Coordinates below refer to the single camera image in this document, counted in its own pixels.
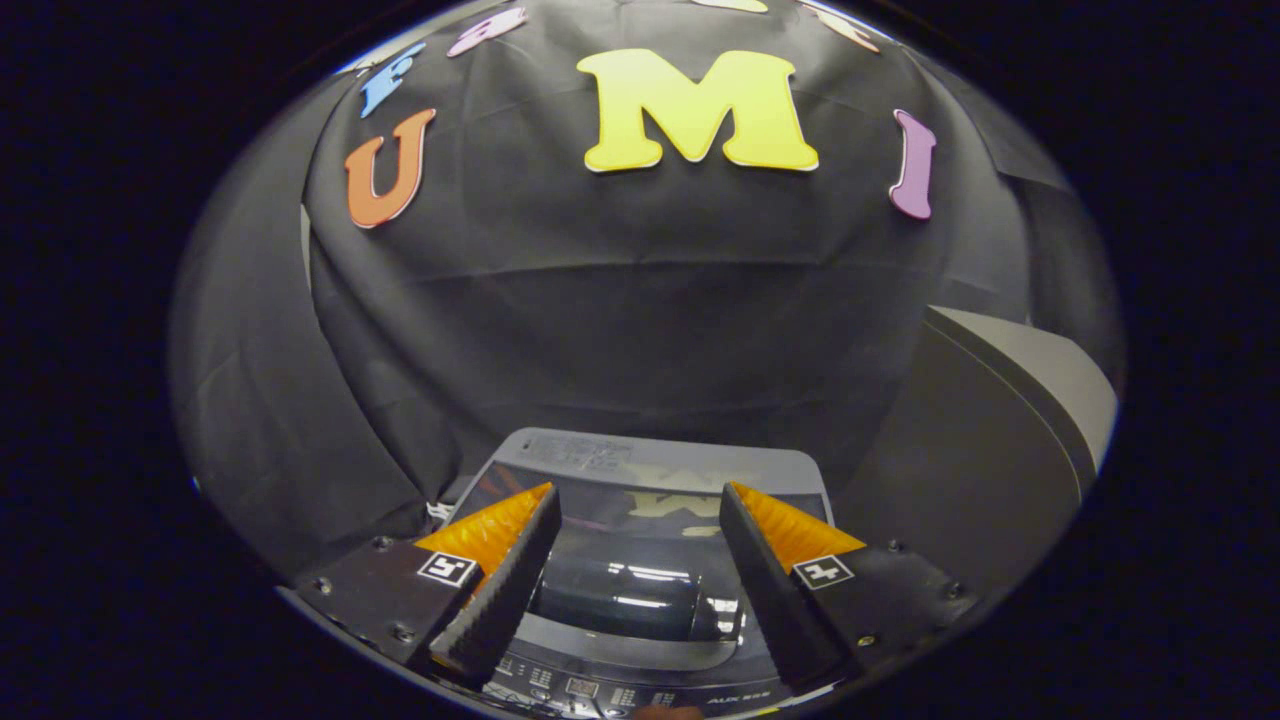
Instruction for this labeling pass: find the dark grey washing machine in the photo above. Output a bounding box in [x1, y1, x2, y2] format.
[430, 427, 837, 719]

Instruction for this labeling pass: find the black backdrop cloth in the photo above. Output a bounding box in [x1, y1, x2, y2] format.
[167, 0, 1123, 583]

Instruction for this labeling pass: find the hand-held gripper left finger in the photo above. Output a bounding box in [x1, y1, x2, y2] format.
[296, 482, 563, 691]

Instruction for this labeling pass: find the grey cabinet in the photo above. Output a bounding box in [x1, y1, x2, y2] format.
[832, 305, 1119, 603]

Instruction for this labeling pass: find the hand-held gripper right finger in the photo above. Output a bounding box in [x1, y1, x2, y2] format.
[718, 481, 979, 697]

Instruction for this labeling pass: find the dark washing machine lid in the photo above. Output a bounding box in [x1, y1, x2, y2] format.
[455, 462, 832, 647]

